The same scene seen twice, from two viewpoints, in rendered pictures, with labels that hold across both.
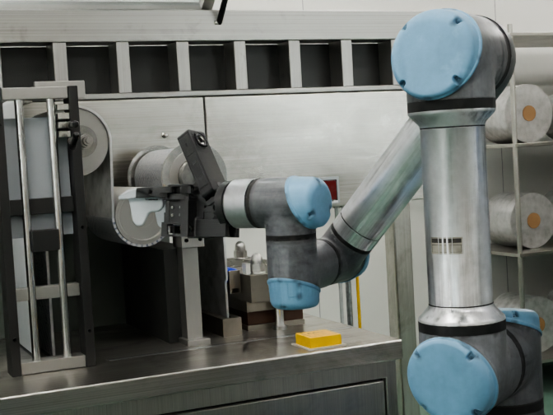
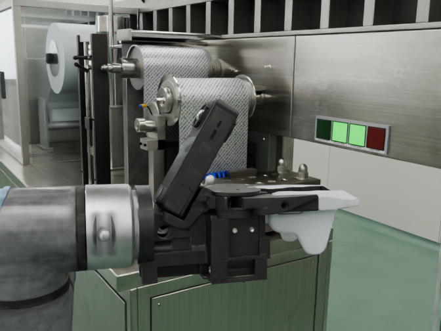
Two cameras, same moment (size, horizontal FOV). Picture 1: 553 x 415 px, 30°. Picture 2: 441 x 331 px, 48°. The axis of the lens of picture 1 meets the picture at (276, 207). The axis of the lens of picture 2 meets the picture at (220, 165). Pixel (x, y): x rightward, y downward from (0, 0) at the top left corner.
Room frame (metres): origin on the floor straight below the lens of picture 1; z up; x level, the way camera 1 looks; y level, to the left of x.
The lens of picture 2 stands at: (2.13, -1.27, 1.36)
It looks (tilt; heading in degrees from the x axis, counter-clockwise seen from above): 12 degrees down; 81
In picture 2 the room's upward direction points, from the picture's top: 1 degrees clockwise
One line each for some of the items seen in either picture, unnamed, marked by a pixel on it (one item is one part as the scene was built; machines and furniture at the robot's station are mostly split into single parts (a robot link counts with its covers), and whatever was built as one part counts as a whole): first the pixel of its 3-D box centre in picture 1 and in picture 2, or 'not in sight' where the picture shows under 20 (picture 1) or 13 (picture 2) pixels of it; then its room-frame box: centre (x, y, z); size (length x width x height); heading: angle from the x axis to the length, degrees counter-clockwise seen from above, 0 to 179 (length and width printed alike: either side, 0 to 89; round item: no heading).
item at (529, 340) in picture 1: (498, 351); not in sight; (1.48, -0.31, 0.98); 0.13 x 0.12 x 0.14; 147
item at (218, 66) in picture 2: not in sight; (210, 69); (2.37, 0.52, 1.33); 0.07 x 0.07 x 0.07; 24
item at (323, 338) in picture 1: (318, 338); not in sight; (2.06, -0.07, 0.91); 0.07 x 0.07 x 0.02; 24
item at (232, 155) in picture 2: (205, 235); (214, 147); (2.34, 0.16, 1.11); 0.23 x 0.01 x 0.18; 24
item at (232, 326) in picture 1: (209, 319); not in sight; (2.34, 0.17, 0.92); 0.28 x 0.04 x 0.04; 24
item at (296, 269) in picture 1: (299, 268); not in sight; (1.53, -0.03, 1.11); 0.11 x 0.08 x 0.11; 147
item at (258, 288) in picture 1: (249, 277); (249, 191); (2.43, 0.07, 1.00); 0.40 x 0.16 x 0.06; 24
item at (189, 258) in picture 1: (190, 272); (152, 166); (2.15, 0.19, 1.05); 0.06 x 0.05 x 0.31; 24
